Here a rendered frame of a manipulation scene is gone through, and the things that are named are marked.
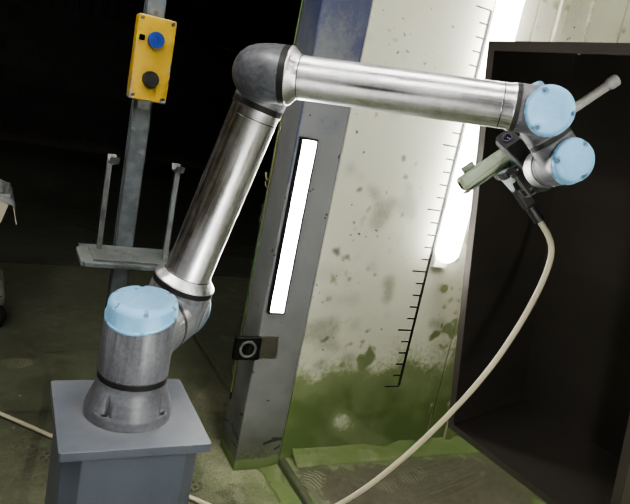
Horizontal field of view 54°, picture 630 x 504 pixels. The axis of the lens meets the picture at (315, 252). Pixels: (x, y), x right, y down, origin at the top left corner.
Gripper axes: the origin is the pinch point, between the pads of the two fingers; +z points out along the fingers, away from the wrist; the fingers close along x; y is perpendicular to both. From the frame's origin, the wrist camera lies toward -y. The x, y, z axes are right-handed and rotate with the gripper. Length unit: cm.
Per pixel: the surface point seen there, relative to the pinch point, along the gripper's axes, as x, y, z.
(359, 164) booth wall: -21, -24, 62
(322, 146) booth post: -29, -36, 54
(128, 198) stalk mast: -92, -60, 54
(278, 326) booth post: -78, 6, 65
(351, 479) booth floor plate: -92, 72, 74
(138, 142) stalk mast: -78, -73, 51
